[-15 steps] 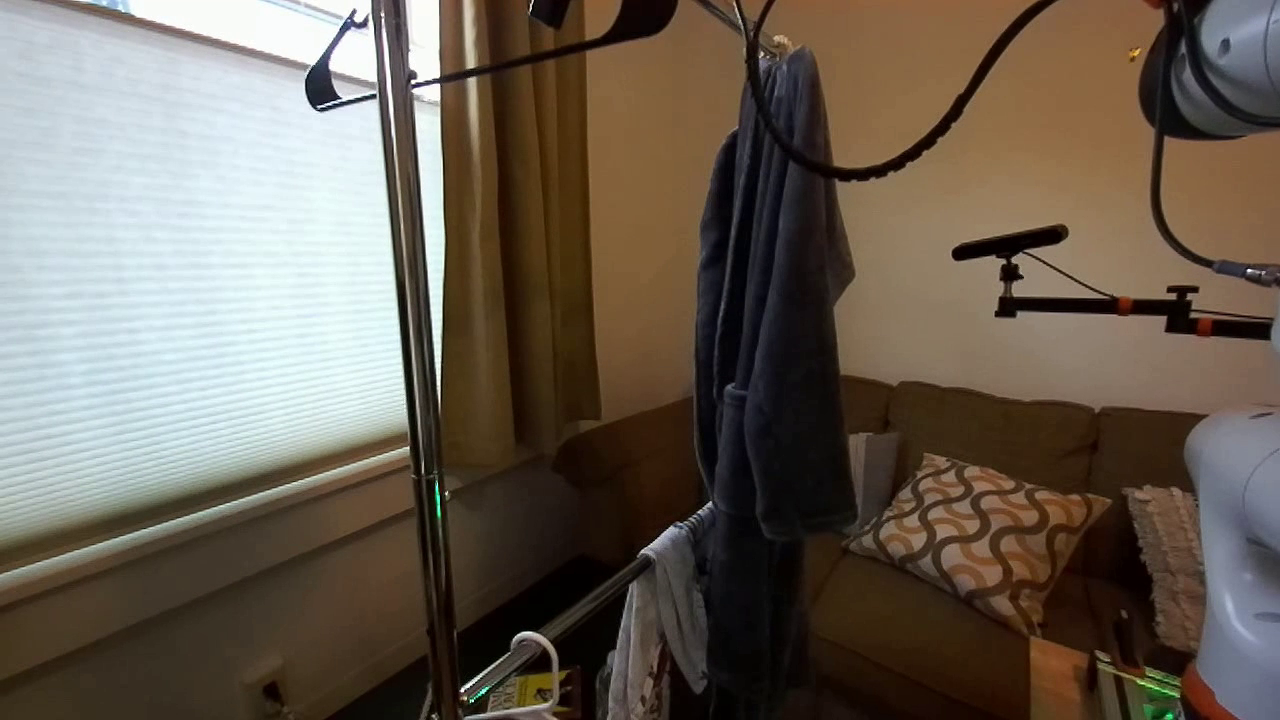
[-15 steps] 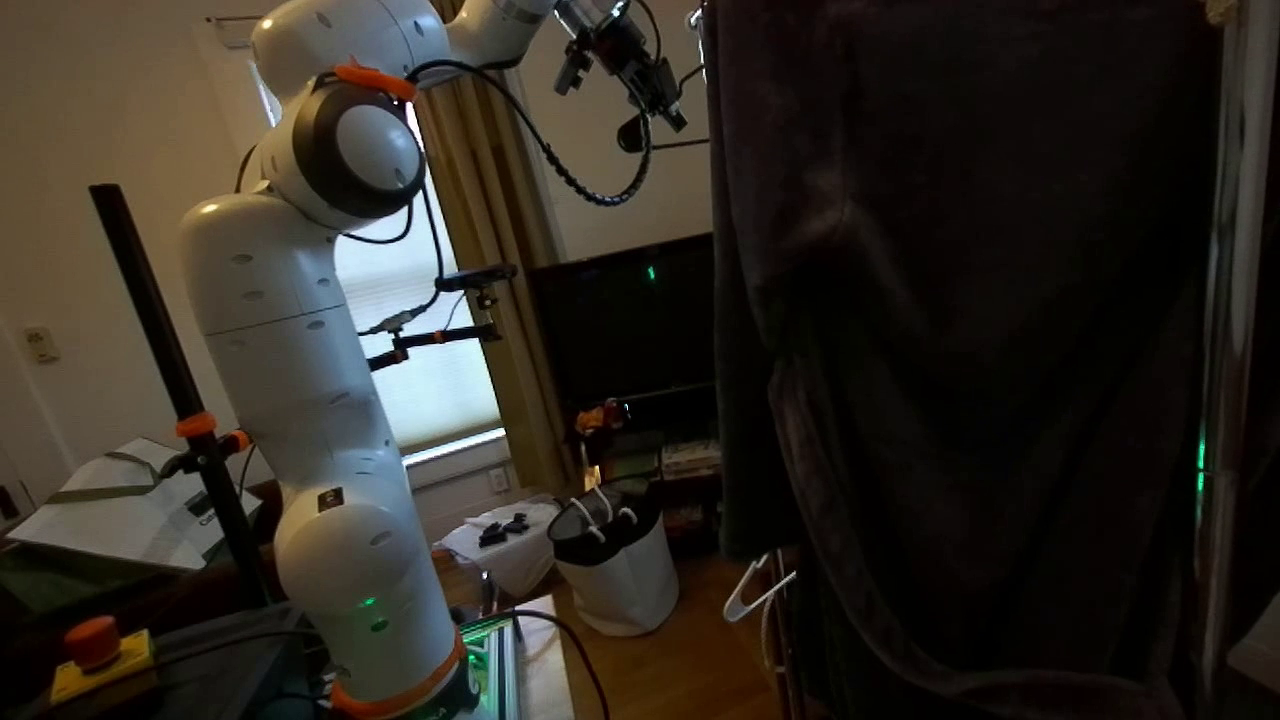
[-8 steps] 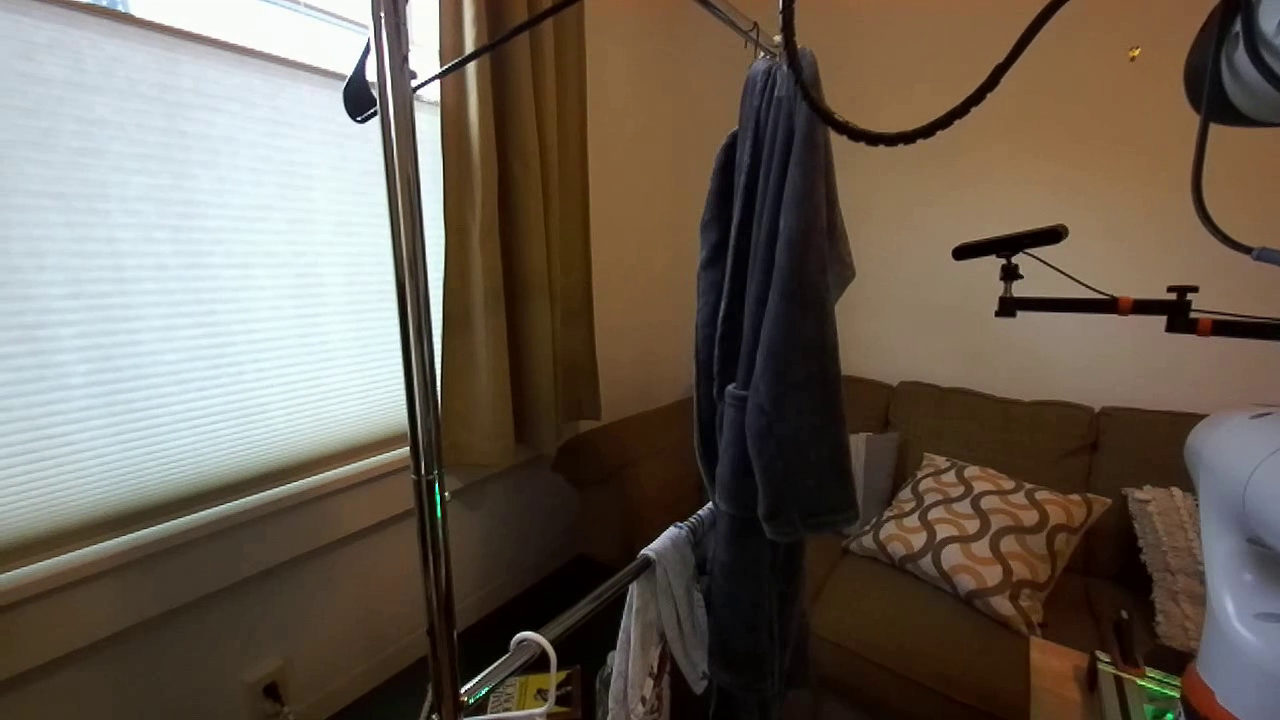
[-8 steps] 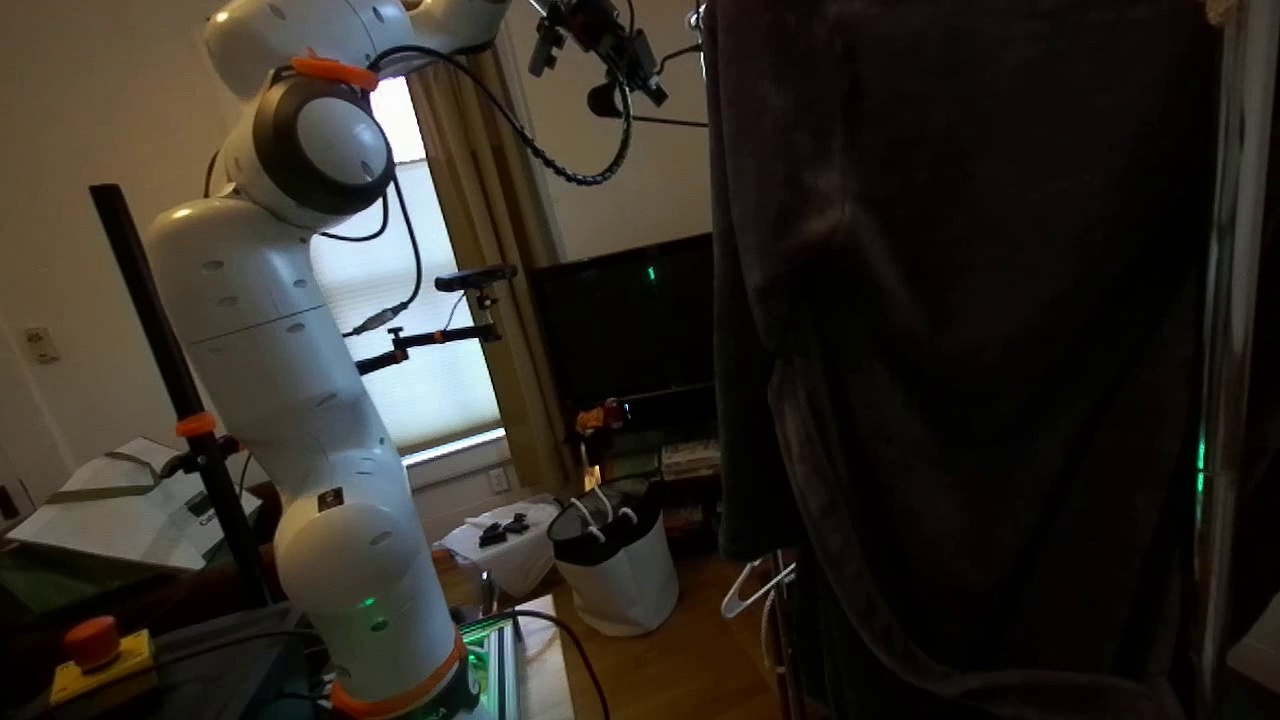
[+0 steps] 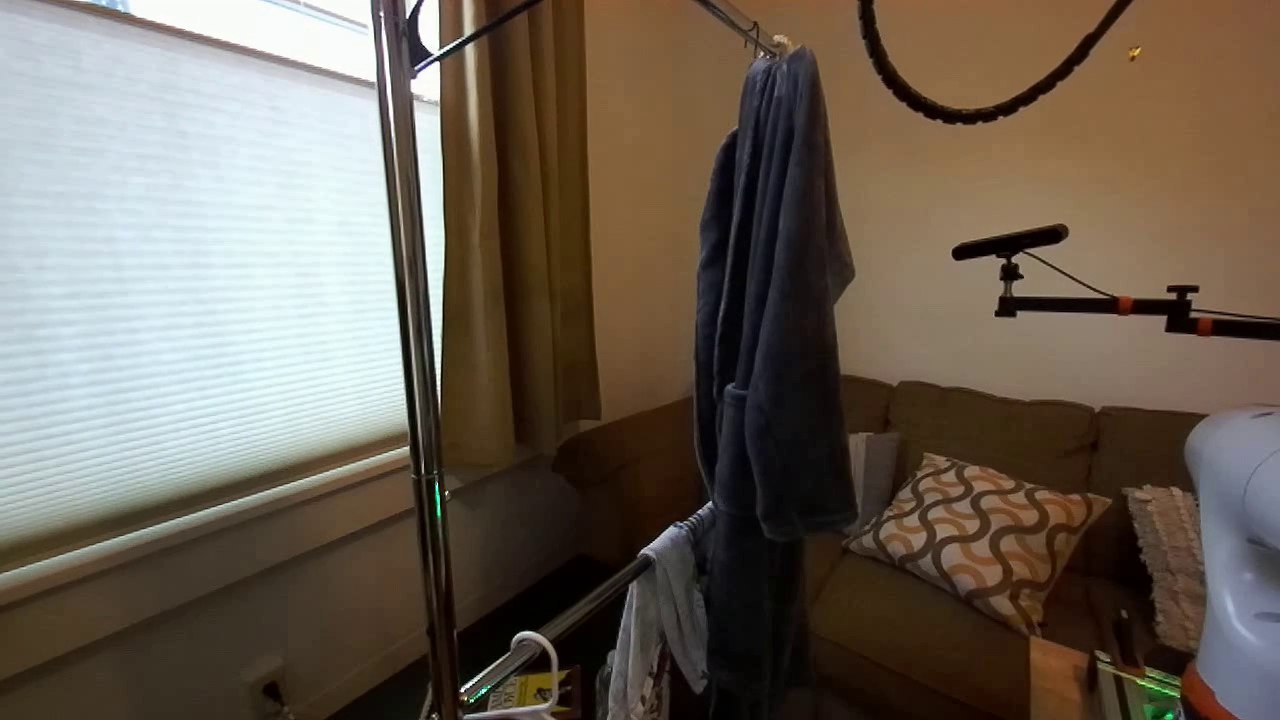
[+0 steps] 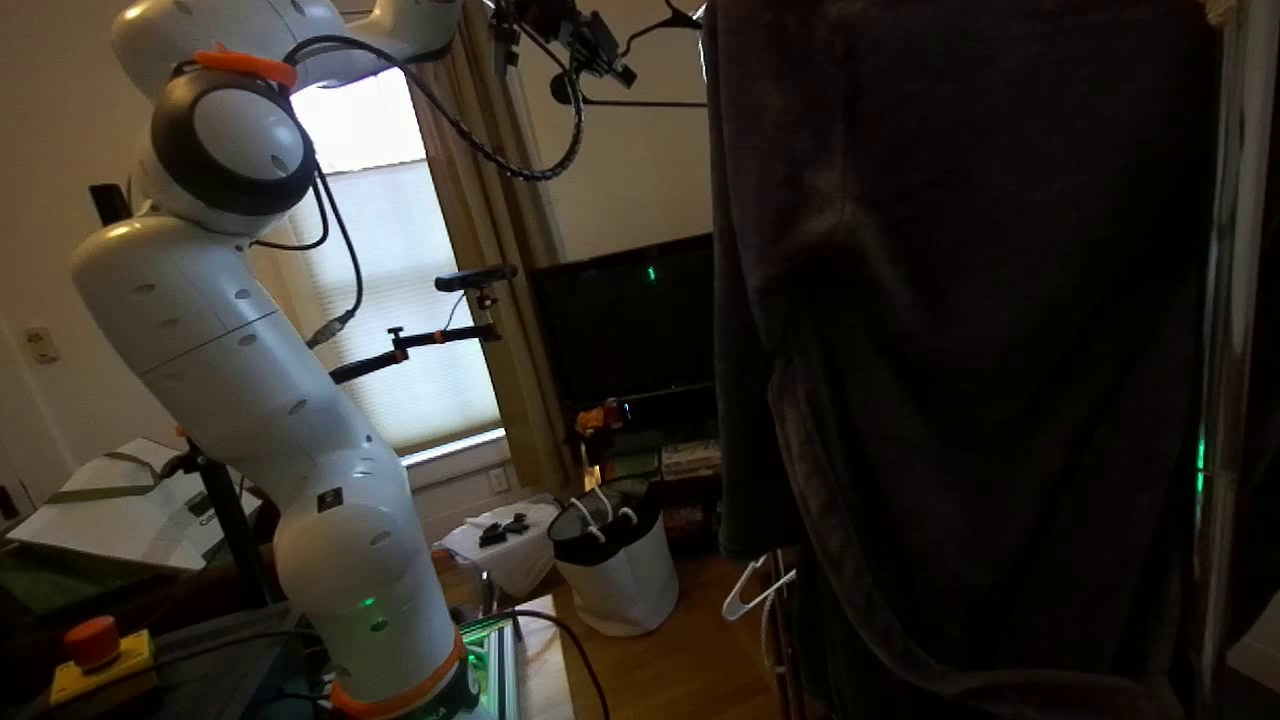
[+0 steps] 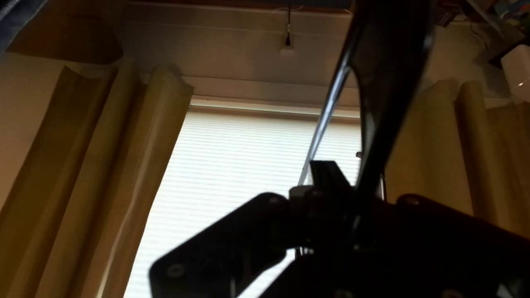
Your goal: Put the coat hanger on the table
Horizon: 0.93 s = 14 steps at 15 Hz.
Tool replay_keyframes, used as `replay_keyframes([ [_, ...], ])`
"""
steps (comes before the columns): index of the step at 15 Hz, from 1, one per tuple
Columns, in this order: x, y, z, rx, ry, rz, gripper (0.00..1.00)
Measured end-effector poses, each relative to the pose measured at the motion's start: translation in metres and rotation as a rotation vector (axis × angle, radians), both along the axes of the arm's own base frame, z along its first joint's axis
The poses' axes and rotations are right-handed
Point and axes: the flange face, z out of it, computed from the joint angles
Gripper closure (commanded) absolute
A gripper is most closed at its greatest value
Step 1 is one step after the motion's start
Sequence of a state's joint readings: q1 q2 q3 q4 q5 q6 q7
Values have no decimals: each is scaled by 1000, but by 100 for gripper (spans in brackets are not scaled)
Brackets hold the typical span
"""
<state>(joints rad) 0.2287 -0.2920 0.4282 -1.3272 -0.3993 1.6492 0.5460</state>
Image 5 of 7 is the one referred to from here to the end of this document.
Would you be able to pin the white plastic coat hanger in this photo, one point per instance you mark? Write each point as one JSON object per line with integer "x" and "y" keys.
{"x": 535, "y": 640}

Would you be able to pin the beige coat hanger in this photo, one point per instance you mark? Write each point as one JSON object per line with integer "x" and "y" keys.
{"x": 780, "y": 41}

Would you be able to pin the dark blue bathrobe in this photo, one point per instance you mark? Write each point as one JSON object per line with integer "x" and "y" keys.
{"x": 774, "y": 333}

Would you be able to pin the olive curtain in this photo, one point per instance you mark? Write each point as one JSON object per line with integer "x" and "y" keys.
{"x": 512, "y": 225}

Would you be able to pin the chrome clothes rack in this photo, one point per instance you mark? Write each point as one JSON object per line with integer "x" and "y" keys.
{"x": 418, "y": 333}

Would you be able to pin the plain white cloth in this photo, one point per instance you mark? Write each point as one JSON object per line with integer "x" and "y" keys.
{"x": 664, "y": 602}

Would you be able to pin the grey striped pillow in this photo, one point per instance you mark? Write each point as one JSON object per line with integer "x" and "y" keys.
{"x": 875, "y": 472}

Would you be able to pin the white cloth with red print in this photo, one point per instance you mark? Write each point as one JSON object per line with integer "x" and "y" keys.
{"x": 639, "y": 694}

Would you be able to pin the yellow tag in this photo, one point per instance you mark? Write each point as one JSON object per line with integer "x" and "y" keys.
{"x": 539, "y": 690}

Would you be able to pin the brown sofa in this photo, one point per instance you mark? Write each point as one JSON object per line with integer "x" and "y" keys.
{"x": 986, "y": 426}

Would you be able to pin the wave patterned pillow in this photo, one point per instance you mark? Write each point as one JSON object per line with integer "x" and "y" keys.
{"x": 982, "y": 532}

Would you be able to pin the white pleated window blind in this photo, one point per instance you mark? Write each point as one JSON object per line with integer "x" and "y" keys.
{"x": 185, "y": 266}

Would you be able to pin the tan cardboard box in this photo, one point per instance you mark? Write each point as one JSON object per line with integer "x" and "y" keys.
{"x": 1058, "y": 680}

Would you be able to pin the white knit pillow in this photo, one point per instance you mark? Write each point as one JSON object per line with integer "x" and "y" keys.
{"x": 1167, "y": 562}

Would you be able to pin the green glass item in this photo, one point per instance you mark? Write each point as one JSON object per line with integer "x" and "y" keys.
{"x": 1142, "y": 685}

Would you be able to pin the black bar camera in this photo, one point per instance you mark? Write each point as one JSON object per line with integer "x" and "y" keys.
{"x": 1010, "y": 243}

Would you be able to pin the black camera boom stand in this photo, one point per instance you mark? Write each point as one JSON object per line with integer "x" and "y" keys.
{"x": 1120, "y": 306}

